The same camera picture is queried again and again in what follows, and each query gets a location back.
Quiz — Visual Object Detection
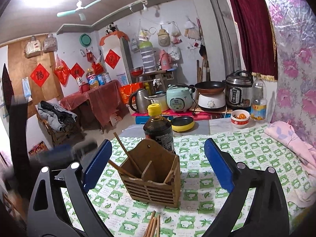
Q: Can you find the steel electric kettle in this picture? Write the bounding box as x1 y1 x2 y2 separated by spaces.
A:
129 88 151 114

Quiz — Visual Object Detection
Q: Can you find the red white bowl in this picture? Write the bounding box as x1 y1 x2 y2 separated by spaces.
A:
230 110 250 129

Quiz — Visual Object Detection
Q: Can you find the yellow oil bottle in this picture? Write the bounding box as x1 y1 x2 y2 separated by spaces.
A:
86 69 99 89

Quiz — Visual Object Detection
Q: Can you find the silver black pressure cooker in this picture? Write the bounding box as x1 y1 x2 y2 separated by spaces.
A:
224 70 254 109

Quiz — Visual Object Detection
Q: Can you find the white refrigerator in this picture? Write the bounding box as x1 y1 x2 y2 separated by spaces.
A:
99 31 133 86

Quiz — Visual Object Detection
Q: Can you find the red diamond paper door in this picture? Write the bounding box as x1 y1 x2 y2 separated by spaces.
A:
31 64 50 87

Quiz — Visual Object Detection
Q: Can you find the pink thermos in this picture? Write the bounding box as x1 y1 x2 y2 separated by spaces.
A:
159 50 171 71

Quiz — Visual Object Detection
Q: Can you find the white induction cooker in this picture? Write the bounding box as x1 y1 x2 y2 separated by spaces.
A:
198 91 226 110

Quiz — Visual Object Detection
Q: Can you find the green white patterned tablecloth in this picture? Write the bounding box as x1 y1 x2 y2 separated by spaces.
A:
60 124 309 237

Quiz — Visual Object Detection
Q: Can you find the chair with grey clothes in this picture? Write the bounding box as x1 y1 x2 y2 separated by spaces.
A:
36 101 83 147

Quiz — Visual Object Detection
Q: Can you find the brown frying pan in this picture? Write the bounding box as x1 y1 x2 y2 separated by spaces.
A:
194 81 225 95

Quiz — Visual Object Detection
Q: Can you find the pink folded cloth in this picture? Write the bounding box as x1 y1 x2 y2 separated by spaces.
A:
264 121 315 208

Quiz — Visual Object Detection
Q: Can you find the red covered side table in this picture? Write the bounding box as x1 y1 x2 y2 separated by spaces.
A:
59 80 130 133

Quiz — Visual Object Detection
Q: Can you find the yellow small pan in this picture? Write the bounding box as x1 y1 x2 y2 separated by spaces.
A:
171 116 195 133

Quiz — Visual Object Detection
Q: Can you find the mint green rice cooker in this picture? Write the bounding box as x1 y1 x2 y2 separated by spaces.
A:
166 84 195 112

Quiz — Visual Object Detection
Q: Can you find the ceiling fan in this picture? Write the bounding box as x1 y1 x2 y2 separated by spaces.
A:
56 0 101 21

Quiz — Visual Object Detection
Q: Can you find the clear plastic oil bottle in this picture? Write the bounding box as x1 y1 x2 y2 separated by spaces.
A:
250 78 267 122

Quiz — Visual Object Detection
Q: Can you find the dark soy sauce bottle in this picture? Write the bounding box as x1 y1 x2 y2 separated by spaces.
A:
143 103 175 153

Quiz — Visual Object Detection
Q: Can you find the stacked grey steamer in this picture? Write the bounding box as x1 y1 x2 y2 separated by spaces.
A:
139 41 156 73

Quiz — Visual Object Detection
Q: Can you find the wooden slatted utensil holder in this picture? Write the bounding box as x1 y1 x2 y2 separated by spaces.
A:
119 139 181 208

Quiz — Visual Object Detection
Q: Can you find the cream yellow pot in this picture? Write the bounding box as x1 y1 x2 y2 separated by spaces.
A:
145 92 169 112

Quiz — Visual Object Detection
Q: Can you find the dark red curtain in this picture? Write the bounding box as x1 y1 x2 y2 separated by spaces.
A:
230 0 278 82

